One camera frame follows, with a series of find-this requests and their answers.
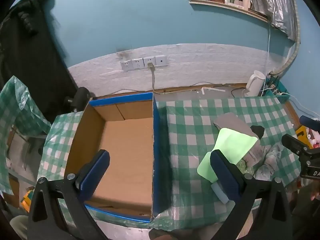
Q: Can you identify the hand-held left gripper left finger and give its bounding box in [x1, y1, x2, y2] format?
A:
[27, 149, 110, 240]

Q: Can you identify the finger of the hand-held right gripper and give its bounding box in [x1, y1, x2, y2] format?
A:
[281, 133, 312, 157]
[299, 115, 320, 128]

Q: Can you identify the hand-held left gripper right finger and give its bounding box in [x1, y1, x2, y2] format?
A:
[210, 149, 293, 240]

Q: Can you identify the light green cloth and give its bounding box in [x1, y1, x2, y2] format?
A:
[197, 127, 259, 183]

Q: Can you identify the blue-edged cardboard box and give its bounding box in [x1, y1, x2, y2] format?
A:
[64, 92, 173, 223]

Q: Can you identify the grey plush cloth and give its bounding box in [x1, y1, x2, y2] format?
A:
[214, 112, 266, 167]

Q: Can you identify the yellow box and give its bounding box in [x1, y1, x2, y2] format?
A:
[296, 126, 309, 141]

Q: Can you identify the plastic bag of packets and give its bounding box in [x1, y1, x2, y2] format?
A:
[306, 127, 320, 151]

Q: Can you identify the green glitter wrapper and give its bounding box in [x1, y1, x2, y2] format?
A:
[236, 159, 255, 177]

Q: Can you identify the crumpled whitish cloth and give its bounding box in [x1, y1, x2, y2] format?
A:
[255, 144, 285, 180]

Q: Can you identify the black sock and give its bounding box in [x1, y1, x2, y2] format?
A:
[250, 125, 265, 140]

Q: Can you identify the teal plastic basket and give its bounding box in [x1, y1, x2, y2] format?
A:
[261, 76, 292, 104]

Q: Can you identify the green checkered tablecloth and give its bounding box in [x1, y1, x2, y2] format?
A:
[37, 96, 302, 231]

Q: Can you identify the white electric kettle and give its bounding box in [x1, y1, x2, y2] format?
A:
[244, 70, 266, 97]

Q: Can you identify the black round knob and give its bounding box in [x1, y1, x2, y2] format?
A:
[64, 87, 92, 113]

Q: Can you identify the white plastic strip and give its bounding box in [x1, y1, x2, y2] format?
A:
[201, 86, 226, 96]

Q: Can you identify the green checkered plastic sheet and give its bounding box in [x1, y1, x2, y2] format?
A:
[0, 76, 52, 195]

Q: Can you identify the silver foil sheet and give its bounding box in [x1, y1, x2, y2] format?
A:
[246, 0, 298, 40]

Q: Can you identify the black hanging jacket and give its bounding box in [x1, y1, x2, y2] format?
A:
[0, 0, 78, 121]

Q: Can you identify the white floor cable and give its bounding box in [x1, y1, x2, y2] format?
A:
[287, 96, 320, 113]

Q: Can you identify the thin black cable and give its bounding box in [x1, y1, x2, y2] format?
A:
[231, 87, 247, 98]

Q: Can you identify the thin white hanging cable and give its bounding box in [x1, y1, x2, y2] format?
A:
[265, 21, 272, 75]

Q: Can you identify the grey plug cable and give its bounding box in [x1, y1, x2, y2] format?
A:
[147, 62, 166, 94]

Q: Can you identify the wooden wall shelf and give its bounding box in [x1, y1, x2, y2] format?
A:
[189, 0, 269, 22]

